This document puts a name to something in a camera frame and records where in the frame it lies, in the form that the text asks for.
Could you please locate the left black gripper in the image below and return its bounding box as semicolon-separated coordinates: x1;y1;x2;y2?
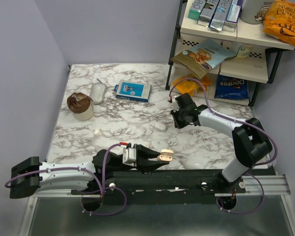
111;145;169;175

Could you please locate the beige earbud charging case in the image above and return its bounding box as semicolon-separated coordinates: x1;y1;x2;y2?
157;149;174;162

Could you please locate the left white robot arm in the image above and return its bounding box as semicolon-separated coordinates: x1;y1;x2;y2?
4;143;174;199

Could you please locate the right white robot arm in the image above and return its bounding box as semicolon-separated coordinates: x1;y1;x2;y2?
169;93;273;193

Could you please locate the white earbud charging case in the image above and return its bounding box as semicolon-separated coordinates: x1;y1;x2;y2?
154;122;167;132

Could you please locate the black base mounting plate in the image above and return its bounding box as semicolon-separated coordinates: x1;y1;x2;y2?
71;168;246;206

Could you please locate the orange snack bag lower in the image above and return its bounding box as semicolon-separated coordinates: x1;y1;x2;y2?
172;74;211;96

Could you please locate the blue Doritos bag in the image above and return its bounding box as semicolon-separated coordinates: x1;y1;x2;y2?
214;75;249;100

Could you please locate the gold blue snack bag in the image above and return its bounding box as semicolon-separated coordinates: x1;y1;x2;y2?
171;39;236;79

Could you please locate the blue Harry's razor box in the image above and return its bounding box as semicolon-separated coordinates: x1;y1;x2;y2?
114;80;151;102

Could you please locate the teal toothpaste box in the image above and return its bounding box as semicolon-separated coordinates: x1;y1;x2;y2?
188;0;206;21

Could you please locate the orange kettle chips bag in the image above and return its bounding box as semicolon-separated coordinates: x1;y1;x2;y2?
263;0;295;47

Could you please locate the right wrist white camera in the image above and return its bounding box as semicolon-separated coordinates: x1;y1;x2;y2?
168;95;179;111

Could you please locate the wrist white camera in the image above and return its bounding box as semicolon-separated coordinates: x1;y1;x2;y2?
120;142;137;167
168;95;179;111

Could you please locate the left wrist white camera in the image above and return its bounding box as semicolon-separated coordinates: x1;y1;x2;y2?
120;142;137;167

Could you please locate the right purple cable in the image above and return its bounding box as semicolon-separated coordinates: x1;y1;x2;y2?
167;78;278;215

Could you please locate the purple cable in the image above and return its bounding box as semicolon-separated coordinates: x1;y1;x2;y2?
4;141;128;216
167;78;278;215

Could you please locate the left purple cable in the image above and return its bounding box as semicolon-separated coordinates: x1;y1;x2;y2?
4;141;128;216

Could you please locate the black frame shelf rack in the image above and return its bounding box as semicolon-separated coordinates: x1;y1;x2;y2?
169;0;295;107

